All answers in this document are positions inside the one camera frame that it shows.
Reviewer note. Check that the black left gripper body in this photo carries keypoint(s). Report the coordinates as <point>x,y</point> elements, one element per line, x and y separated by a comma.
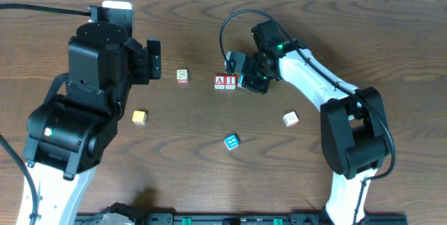
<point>153,59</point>

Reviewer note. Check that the white red-sided block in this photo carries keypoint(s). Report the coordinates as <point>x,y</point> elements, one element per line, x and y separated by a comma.
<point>182,76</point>

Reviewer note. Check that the white M letter block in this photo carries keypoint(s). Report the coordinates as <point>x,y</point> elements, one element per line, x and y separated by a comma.
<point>290,119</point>

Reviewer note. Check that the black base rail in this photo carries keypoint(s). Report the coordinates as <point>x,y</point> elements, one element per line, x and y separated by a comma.
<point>119,213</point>

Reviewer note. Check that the yellow block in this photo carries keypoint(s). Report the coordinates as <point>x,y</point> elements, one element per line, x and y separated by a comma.
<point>139,117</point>

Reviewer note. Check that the red letter A block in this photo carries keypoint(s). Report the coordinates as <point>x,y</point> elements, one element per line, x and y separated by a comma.
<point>219,82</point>

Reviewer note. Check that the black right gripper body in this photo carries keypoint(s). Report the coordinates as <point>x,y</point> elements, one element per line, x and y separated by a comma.
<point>249,76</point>

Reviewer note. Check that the blue number 2 block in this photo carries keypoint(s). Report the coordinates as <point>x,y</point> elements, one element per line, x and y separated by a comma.
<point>240,81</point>

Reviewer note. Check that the blue top block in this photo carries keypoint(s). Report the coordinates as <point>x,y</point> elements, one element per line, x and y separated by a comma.
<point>231,141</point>

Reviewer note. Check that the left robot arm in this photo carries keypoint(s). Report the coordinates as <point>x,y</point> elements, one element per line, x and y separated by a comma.
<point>69,132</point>

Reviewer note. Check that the red letter I block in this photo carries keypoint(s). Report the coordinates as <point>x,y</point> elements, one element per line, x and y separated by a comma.
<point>231,82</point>

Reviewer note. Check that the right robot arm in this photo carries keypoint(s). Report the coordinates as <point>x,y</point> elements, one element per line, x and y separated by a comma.
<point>354,132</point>

